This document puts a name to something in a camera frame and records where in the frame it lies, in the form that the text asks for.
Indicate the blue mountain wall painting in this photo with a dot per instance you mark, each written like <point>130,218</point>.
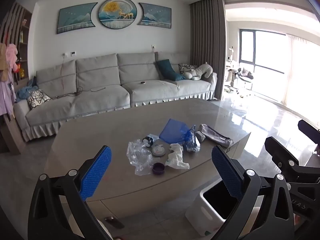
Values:
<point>75,18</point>
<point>155,15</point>

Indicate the wooden shelf unit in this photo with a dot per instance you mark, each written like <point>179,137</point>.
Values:
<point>23,30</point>

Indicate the blue clear wrapper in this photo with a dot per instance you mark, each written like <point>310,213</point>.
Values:
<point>192,141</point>

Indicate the yellow ornament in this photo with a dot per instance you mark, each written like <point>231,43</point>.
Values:
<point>22,72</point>

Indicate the dark oblong object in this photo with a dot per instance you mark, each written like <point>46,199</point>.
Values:
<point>113,222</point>

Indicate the blue mesh bag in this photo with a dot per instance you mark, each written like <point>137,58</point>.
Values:
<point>172,131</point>

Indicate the clear plastic bag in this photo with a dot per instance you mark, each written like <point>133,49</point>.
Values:
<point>138,156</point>

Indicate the round tin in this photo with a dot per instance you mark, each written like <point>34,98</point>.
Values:
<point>158,150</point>

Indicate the flower patterned pillow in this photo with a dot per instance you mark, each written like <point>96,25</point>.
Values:
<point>186,67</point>
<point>38,98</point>

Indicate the dark framed window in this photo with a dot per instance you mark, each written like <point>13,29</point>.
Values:
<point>262,55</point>

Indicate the lilac hanging garment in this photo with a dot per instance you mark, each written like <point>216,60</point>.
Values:
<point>6,92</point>

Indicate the grey rolled cloth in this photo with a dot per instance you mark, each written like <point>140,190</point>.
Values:
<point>200,137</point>

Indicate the grey pencil case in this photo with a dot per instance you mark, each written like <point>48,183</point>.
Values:
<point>217,137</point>

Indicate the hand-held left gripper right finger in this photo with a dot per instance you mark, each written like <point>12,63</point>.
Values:
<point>227,175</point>

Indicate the grey plush toy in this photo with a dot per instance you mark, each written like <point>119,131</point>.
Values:
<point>200,71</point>

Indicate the grey baby bouncer chair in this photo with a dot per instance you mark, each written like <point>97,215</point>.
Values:
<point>245,76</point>

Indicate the round deer wall painting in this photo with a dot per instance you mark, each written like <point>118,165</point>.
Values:
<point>117,12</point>

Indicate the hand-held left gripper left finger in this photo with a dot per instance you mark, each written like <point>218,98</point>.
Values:
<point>96,172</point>

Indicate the grey fabric sofa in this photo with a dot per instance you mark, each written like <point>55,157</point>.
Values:
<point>100,100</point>

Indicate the white trash bin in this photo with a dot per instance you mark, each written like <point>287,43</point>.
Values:
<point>197,205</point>

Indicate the teal pillow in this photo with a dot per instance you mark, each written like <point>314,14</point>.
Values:
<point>167,70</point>

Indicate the blue cloth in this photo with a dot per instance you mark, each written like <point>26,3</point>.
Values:
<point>26,91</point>

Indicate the white stand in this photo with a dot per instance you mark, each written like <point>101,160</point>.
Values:
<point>231,65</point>

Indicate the grey pleated curtain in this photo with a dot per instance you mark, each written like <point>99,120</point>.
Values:
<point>207,50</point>

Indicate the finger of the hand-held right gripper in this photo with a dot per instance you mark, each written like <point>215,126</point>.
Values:
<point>310,127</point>
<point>280,148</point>

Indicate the purple lid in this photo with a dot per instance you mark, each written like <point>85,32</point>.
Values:
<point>158,168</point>

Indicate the pink plush garment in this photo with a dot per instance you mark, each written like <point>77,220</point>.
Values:
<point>12,55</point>

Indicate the white tissue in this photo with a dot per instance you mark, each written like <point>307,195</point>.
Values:
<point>176,157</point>

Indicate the white sheer curtain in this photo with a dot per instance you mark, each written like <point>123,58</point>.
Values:
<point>302,72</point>

